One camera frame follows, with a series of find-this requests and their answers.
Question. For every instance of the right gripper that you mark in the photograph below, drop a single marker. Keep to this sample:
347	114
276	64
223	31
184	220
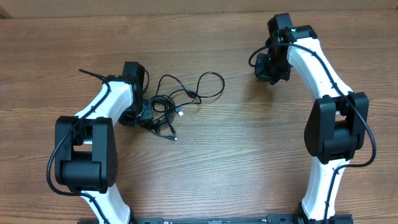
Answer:
267	73

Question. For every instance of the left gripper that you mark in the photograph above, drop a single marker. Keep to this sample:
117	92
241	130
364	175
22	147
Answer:
147	115

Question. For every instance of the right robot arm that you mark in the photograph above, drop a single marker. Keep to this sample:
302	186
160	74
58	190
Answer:
336	126

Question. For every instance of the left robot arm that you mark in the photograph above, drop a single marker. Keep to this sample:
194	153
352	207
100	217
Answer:
85	158

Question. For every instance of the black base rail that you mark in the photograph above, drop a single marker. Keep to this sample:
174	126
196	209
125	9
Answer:
214	221

